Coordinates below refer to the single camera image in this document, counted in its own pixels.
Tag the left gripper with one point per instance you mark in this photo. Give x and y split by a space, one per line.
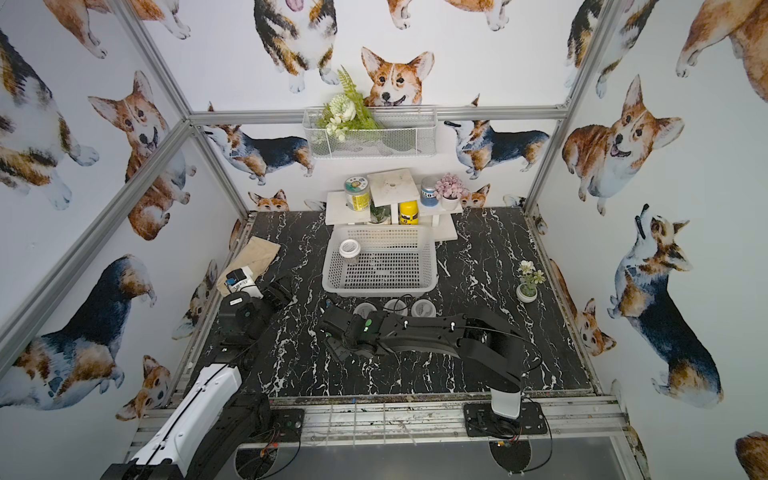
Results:
279 291

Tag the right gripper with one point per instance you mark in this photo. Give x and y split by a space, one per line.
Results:
336 327

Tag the yogurt cup row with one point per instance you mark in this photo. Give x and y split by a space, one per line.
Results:
423 308
350 250
365 310
396 306

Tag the white plastic perforated basket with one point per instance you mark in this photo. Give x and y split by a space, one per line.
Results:
394 260

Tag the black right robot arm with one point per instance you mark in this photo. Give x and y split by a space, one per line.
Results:
486 343

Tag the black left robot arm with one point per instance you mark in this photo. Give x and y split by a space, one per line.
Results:
215 416

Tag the beige work glove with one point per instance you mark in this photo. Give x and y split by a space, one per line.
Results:
257 255

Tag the small green plant pot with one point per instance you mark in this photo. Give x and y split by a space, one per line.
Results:
380 215

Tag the yellow sunflower seed can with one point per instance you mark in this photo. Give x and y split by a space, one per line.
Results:
357 193

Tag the white wooden tiered shelf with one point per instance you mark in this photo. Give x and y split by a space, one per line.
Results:
389 189

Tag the blue white small jar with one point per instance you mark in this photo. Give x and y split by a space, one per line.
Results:
428 192

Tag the pink flower pot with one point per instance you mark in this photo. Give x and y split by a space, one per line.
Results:
451 190

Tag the small white potted flower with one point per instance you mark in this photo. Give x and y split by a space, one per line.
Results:
530 278

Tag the artificial green fern flowers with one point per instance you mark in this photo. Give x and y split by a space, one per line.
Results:
346 113

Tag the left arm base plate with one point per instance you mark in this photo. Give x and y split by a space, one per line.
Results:
281 425

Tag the aluminium frame rail front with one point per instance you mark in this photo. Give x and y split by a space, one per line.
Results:
414 423

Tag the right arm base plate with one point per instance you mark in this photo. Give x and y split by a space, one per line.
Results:
481 421

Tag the white wire wall basket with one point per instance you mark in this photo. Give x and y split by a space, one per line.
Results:
397 132

